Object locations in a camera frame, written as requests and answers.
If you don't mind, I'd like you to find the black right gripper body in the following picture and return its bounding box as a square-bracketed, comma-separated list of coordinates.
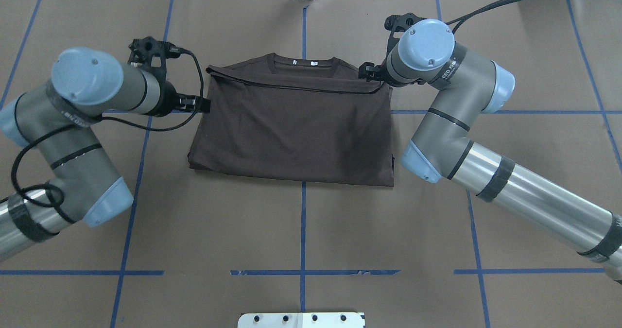
[375, 13, 426, 86]

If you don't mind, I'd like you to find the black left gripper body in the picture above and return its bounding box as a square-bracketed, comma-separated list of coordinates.
[127, 36, 196, 117]

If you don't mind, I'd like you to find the dark brown t-shirt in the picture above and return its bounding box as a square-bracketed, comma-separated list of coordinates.
[188, 53, 395, 187]

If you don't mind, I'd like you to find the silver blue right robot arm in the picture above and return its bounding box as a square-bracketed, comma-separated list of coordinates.
[359, 12, 621, 283]

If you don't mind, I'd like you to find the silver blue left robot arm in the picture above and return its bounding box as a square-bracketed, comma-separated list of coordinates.
[1, 36, 210, 261]

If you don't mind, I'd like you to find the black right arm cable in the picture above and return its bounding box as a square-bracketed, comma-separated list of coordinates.
[445, 0, 537, 26]

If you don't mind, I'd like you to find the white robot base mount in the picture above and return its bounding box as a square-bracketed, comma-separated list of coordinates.
[237, 311, 366, 328]

